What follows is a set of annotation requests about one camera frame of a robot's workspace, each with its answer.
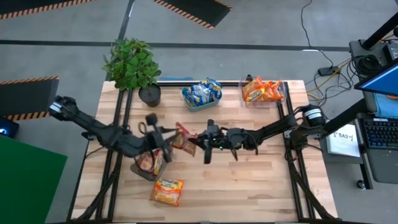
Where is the black power adapter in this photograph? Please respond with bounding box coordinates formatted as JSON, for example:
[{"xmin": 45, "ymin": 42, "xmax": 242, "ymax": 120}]
[{"xmin": 317, "ymin": 65, "xmax": 340, "ymax": 77}]

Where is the blue-lit black device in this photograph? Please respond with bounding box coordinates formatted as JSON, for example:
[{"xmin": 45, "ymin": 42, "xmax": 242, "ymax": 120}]
[{"xmin": 0, "ymin": 116, "xmax": 20, "ymax": 139}]

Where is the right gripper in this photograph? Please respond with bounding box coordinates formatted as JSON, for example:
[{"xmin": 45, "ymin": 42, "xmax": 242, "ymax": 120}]
[{"xmin": 188, "ymin": 119, "xmax": 233, "ymax": 165}]

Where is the grey computer case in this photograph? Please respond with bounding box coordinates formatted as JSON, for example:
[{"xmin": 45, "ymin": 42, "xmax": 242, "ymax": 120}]
[{"xmin": 348, "ymin": 39, "xmax": 398, "ymax": 78}]

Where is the clear plastic bin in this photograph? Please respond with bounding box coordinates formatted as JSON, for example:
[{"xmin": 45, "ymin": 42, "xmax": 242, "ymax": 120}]
[{"xmin": 238, "ymin": 76, "xmax": 289, "ymax": 108}]

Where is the grey workstation desk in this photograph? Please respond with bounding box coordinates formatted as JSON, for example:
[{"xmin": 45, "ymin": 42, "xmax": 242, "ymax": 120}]
[{"xmin": 320, "ymin": 96, "xmax": 398, "ymax": 191}]

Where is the coiled black cable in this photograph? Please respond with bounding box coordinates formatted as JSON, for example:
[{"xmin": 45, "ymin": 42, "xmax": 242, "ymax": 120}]
[{"xmin": 354, "ymin": 54, "xmax": 383, "ymax": 77}]

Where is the teal plastic bin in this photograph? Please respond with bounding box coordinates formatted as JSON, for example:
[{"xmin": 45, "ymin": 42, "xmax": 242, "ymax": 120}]
[{"xmin": 181, "ymin": 79, "xmax": 223, "ymax": 113}]

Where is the hazard-striped black floor mat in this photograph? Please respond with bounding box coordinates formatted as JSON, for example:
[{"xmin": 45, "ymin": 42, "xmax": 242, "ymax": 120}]
[
  {"xmin": 151, "ymin": 0, "xmax": 233, "ymax": 30},
  {"xmin": 0, "ymin": 75, "xmax": 60, "ymax": 122},
  {"xmin": 0, "ymin": 0, "xmax": 97, "ymax": 20}
]

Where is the white paper sheet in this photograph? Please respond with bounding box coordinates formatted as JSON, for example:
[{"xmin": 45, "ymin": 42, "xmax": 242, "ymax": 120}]
[{"xmin": 325, "ymin": 124, "xmax": 361, "ymax": 158}]

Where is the long black floor cable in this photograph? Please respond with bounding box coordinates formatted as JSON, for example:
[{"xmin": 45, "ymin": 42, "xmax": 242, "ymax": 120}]
[{"xmin": 299, "ymin": 0, "xmax": 335, "ymax": 68}]

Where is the green board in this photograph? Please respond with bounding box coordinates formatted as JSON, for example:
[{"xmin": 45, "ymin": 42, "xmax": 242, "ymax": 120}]
[{"xmin": 0, "ymin": 135, "xmax": 68, "ymax": 224}]

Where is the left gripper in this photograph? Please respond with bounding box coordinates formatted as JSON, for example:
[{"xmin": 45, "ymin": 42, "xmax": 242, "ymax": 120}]
[{"xmin": 136, "ymin": 113, "xmax": 181, "ymax": 163}]

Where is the black stand pole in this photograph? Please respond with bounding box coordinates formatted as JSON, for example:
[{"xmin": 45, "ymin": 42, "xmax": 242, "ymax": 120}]
[{"xmin": 360, "ymin": 12, "xmax": 398, "ymax": 50}]

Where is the green leafy plant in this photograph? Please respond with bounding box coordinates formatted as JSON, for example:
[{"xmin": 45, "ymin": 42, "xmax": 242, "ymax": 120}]
[{"xmin": 101, "ymin": 37, "xmax": 162, "ymax": 91}]

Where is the computer monitor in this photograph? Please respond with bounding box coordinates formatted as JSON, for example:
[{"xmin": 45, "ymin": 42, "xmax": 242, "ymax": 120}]
[{"xmin": 353, "ymin": 58, "xmax": 398, "ymax": 98}]

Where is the smoky grey plastic bin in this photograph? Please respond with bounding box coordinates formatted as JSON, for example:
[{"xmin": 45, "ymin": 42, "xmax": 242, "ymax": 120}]
[{"xmin": 129, "ymin": 148, "xmax": 170, "ymax": 182}]

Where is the black plant pot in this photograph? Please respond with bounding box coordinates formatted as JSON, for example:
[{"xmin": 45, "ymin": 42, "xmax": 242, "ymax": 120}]
[{"xmin": 138, "ymin": 83, "xmax": 162, "ymax": 108}]

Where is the light blue cloth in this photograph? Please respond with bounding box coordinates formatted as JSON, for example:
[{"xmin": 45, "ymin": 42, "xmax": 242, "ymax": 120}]
[{"xmin": 373, "ymin": 92, "xmax": 398, "ymax": 119}]

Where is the black keyboard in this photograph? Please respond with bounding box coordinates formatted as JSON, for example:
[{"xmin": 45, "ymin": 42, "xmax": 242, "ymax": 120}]
[{"xmin": 364, "ymin": 119, "xmax": 398, "ymax": 151}]

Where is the black diagonal desk pole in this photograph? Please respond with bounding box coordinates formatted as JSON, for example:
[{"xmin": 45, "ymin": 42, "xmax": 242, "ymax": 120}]
[{"xmin": 323, "ymin": 98, "xmax": 369, "ymax": 135}]

